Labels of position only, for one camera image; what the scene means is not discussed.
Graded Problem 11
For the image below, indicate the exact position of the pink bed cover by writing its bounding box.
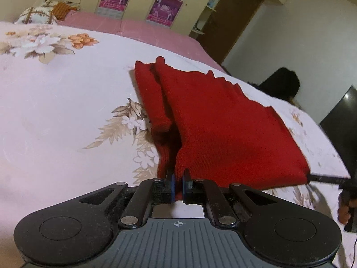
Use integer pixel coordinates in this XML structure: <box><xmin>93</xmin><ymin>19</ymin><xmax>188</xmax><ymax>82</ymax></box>
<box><xmin>56</xmin><ymin>10</ymin><xmax>227</xmax><ymax>73</ymax></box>

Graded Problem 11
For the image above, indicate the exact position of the black bag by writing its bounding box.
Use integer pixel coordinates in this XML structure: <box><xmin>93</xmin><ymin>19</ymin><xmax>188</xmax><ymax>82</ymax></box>
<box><xmin>258</xmin><ymin>67</ymin><xmax>301</xmax><ymax>103</ymax></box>

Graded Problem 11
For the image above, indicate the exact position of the person's right hand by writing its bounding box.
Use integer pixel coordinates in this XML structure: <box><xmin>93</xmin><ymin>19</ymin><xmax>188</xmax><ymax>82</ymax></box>
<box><xmin>337</xmin><ymin>191</ymin><xmax>352</xmax><ymax>224</ymax></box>

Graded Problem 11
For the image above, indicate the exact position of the floral pillow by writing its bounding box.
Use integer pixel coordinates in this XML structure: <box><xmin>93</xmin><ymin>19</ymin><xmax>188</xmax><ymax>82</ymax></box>
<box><xmin>14</xmin><ymin>0</ymin><xmax>58</xmax><ymax>25</ymax></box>

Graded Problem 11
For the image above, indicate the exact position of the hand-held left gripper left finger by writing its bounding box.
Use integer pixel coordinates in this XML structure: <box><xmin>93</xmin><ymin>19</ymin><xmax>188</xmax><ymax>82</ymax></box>
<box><xmin>79</xmin><ymin>169</ymin><xmax>176</xmax><ymax>230</ymax></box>

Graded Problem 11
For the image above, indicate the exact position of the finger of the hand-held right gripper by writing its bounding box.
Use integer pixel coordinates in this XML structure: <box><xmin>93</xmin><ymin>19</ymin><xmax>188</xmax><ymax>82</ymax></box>
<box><xmin>306</xmin><ymin>173</ymin><xmax>352</xmax><ymax>187</ymax></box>

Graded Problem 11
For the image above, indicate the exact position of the orange patterned pillow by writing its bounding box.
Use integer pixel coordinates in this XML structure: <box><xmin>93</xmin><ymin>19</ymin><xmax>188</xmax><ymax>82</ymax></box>
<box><xmin>52</xmin><ymin>1</ymin><xmax>80</xmax><ymax>22</ymax></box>

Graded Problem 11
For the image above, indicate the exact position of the brown wooden door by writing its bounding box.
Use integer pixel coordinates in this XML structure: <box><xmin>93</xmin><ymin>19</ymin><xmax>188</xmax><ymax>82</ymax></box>
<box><xmin>199</xmin><ymin>0</ymin><xmax>264</xmax><ymax>65</ymax></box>

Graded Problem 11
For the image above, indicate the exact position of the red knit sweater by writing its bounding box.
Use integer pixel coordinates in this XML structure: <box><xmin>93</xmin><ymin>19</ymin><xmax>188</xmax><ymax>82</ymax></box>
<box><xmin>134</xmin><ymin>56</ymin><xmax>311</xmax><ymax>191</ymax></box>

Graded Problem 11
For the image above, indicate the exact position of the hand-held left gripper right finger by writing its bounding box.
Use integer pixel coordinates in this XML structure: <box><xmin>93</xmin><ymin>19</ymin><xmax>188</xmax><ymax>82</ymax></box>
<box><xmin>181</xmin><ymin>169</ymin><xmax>277</xmax><ymax>228</ymax></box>

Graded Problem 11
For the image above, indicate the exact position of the black television screen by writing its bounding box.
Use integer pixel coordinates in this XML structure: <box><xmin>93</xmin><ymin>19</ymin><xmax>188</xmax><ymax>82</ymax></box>
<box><xmin>319</xmin><ymin>85</ymin><xmax>357</xmax><ymax>175</ymax></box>

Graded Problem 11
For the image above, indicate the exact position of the cream corner shelf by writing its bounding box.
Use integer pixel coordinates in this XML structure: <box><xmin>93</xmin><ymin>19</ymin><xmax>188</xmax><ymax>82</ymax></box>
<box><xmin>190</xmin><ymin>0</ymin><xmax>232</xmax><ymax>39</ymax></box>

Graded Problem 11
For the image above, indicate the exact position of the floral white bed sheet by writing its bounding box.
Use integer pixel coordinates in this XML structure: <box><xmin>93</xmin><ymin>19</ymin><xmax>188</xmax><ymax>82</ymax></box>
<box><xmin>0</xmin><ymin>21</ymin><xmax>357</xmax><ymax>268</ymax></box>

